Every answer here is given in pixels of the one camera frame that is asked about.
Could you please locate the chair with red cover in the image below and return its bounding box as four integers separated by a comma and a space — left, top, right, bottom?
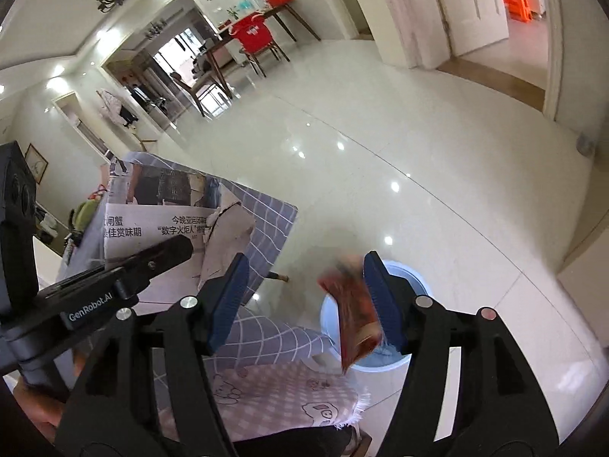
229, 13, 290, 77

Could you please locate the wooden dining chair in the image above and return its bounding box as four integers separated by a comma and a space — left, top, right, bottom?
169, 71, 224, 119

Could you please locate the grey checked tablecloth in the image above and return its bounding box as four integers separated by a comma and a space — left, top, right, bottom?
58, 179, 333, 374

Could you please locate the wooden dining table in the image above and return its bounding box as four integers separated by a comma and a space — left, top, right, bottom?
202, 3, 321, 98

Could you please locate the white panel door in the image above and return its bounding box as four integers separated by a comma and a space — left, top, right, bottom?
440, 0, 509, 56

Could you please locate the light blue trash bin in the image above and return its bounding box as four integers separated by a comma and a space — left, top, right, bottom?
318, 252, 449, 379

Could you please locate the framed picture left wall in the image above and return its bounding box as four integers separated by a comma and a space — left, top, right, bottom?
25, 144, 48, 185

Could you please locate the pink checked cloth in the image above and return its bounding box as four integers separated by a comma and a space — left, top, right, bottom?
156, 358, 373, 444

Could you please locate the red brown wrapper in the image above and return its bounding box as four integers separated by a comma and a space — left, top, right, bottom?
318, 256, 383, 374

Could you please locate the left hand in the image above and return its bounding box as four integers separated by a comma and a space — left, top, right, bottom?
13, 349, 87, 444

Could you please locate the printed newspaper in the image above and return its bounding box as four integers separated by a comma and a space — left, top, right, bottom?
104, 162, 255, 303

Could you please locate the coat stand with clothes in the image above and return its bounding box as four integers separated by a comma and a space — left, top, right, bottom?
96, 89, 156, 152

